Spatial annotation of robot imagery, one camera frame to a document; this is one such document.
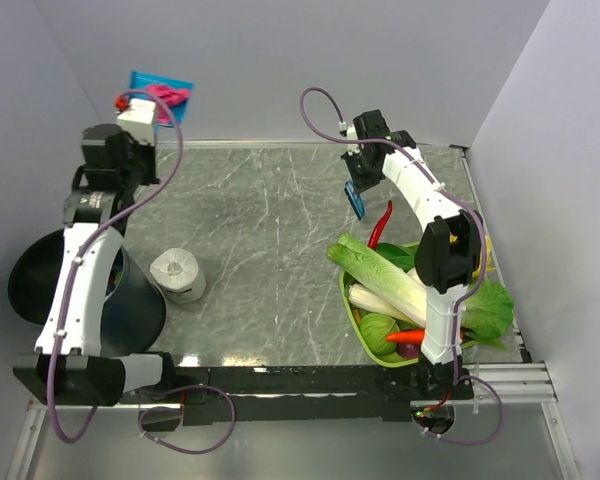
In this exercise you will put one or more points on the orange carrot toy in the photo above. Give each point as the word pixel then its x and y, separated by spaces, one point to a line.
pixel 410 337

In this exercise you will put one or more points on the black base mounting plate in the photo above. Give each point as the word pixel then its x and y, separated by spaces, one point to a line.
pixel 281 393

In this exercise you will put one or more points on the dark round trash bin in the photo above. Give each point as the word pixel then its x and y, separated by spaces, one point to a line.
pixel 134 311

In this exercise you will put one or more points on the round green cabbage toy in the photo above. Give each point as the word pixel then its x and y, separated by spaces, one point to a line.
pixel 373 329

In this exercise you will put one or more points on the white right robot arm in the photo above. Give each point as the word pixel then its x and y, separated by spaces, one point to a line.
pixel 451 244

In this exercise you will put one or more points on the napa cabbage toy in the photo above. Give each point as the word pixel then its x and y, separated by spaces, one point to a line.
pixel 381 277

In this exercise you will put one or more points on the yellow cabbage toy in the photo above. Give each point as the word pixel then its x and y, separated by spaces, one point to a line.
pixel 486 259

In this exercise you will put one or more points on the purple onion toy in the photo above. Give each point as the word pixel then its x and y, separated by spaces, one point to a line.
pixel 408 351

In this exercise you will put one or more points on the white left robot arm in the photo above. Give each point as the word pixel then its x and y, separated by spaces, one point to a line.
pixel 114 166

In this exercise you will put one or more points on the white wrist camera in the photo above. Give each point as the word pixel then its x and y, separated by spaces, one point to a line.
pixel 137 117
pixel 348 133

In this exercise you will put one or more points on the green leafy vegetable toy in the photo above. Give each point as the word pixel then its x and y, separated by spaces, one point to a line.
pixel 487 314

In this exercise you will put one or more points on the blue plastic dustpan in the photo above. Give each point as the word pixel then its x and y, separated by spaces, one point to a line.
pixel 140 80

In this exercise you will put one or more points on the aluminium front rail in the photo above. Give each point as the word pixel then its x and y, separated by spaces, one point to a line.
pixel 89 382

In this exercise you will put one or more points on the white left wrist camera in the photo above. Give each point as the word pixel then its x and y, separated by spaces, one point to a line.
pixel 137 117

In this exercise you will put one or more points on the red chili pepper toy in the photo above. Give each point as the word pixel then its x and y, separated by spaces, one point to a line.
pixel 380 226

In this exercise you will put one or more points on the white radish toy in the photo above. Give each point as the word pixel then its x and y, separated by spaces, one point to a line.
pixel 362 298

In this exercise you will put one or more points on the pink paper scrap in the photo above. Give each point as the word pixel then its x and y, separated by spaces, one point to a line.
pixel 176 98

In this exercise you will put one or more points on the white paper towel roll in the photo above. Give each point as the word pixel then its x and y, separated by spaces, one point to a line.
pixel 179 275

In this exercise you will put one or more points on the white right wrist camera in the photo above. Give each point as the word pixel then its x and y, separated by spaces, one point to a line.
pixel 348 133

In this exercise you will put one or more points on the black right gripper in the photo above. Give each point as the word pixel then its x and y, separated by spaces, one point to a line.
pixel 361 184

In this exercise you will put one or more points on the blue hand brush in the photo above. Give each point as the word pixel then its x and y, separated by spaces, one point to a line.
pixel 355 200

